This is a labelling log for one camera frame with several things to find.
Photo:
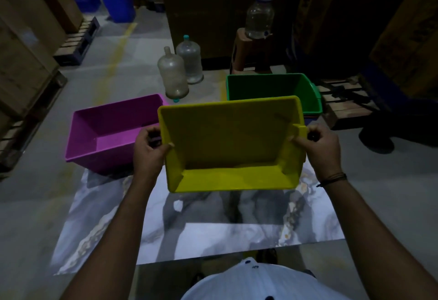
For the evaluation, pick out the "person's right hand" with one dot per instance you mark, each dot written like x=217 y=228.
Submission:
x=325 y=156

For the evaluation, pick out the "black wrist band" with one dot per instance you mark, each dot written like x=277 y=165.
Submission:
x=332 y=179

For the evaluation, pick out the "brown plastic stool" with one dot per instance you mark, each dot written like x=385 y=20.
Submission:
x=246 y=53

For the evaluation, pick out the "wooden pallet with slats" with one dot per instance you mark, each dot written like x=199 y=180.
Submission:
x=345 y=103

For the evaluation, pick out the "person's left forearm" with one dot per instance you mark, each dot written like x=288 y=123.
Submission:
x=113 y=241

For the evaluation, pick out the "brown wooden crate blue base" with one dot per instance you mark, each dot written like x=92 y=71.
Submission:
x=407 y=29

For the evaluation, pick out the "green plastic bin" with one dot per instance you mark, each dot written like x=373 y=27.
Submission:
x=267 y=85

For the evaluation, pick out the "small clear water jug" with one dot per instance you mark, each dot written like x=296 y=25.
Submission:
x=259 y=19

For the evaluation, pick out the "clear water jug teal cap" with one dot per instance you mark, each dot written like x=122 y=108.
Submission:
x=191 y=60

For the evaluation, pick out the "person's left thumb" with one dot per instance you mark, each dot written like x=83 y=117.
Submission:
x=166 y=147

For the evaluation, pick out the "large wooden crate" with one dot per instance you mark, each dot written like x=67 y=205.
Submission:
x=24 y=53

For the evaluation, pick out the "person's left hand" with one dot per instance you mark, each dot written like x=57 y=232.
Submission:
x=147 y=159

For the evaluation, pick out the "dark wooden pallet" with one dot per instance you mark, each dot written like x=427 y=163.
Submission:
x=77 y=44

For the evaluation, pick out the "person's right thumb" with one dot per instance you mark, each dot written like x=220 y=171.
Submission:
x=301 y=142

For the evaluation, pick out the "yellow plastic bin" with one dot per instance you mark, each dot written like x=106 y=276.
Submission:
x=232 y=138

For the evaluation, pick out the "purple plastic bin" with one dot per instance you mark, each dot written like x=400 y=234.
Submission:
x=102 y=138

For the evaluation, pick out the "white buttoned shirt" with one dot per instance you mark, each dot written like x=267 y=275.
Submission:
x=260 y=284

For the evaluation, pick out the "person's right forearm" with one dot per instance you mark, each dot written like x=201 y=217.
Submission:
x=369 y=238

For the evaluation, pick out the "marble patterned slab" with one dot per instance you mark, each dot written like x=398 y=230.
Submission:
x=219 y=221

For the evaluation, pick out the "dark brown cabinet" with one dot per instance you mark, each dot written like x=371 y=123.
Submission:
x=205 y=12

